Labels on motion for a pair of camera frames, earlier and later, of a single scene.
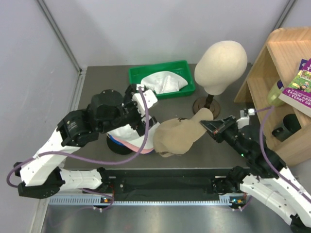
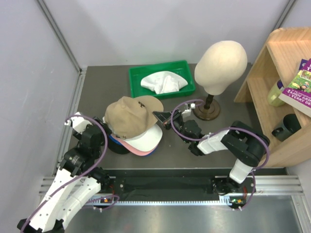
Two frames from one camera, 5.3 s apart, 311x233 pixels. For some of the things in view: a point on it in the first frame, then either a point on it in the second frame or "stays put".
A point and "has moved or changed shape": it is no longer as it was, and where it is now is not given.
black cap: [117, 148] stays put
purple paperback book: [298, 94] stays put
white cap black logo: [128, 134] stays put
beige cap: [175, 136] has moved or changed shape
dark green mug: [291, 125] stays put
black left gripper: [138, 124] → [108, 131]
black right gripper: [214, 126] → [164, 117]
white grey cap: [164, 81] stays put
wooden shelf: [286, 130] stays put
